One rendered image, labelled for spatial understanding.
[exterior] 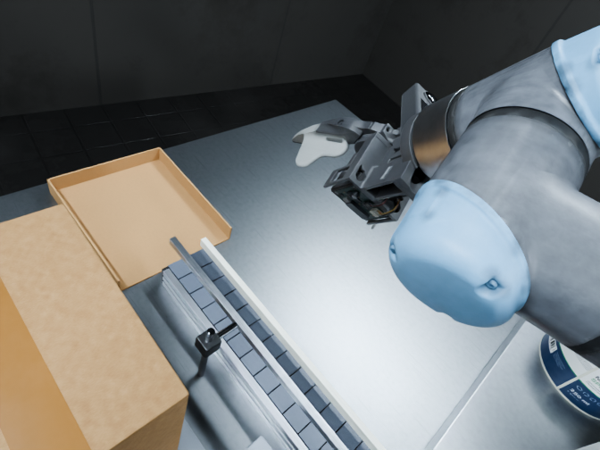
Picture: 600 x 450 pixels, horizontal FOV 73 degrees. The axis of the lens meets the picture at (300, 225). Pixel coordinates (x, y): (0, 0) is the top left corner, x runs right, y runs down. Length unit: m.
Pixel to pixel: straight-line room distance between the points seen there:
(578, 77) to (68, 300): 0.49
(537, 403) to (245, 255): 0.67
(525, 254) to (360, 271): 0.78
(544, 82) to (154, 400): 0.42
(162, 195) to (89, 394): 0.62
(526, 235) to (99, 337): 0.41
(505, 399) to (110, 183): 0.95
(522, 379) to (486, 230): 0.80
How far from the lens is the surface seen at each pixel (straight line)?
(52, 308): 0.51
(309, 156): 0.47
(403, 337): 0.94
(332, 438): 0.65
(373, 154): 0.42
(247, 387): 0.75
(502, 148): 0.25
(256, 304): 0.76
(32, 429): 0.47
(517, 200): 0.23
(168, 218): 0.96
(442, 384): 0.94
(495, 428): 0.91
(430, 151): 0.35
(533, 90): 0.28
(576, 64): 0.28
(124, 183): 1.04
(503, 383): 0.96
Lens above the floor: 1.56
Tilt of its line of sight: 46 degrees down
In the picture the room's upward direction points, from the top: 22 degrees clockwise
